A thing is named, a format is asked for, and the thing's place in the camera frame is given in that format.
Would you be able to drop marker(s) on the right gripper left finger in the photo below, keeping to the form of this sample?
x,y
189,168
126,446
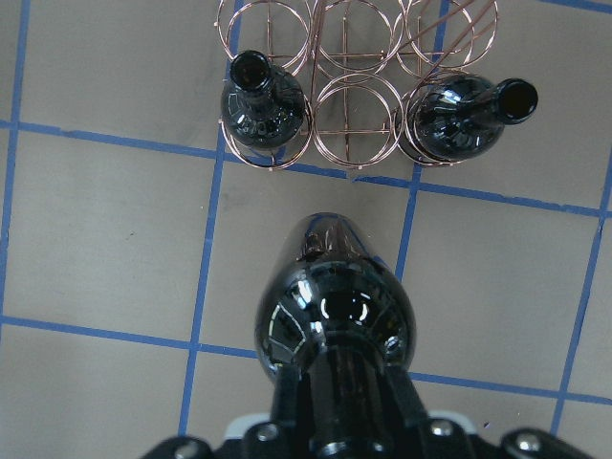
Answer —
x,y
291,407

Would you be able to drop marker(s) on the copper wire wine basket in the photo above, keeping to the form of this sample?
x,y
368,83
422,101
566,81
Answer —
x,y
419,53

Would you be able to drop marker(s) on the dark bottle in basket side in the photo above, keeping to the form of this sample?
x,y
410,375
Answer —
x,y
461,116

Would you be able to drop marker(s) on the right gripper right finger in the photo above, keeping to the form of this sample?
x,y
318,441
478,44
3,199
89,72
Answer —
x,y
404,396

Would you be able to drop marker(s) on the dark bottle in basket end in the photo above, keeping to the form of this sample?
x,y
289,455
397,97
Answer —
x,y
262,105

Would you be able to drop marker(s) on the dark wine bottle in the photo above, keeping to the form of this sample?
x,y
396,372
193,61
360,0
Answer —
x,y
334,309

